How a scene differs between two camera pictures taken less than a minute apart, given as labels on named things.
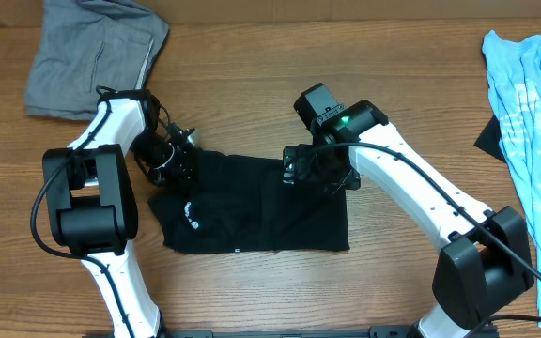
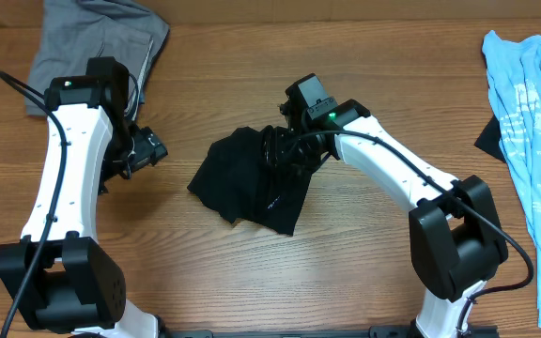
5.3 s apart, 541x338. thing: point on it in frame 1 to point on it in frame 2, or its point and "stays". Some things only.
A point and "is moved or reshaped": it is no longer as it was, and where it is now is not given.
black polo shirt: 239,205 is moved or reshaped
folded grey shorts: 85,44 stays
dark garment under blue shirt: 489,139 stays
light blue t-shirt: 532,82 stays
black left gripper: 181,174 to 148,149
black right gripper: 348,177 to 277,150
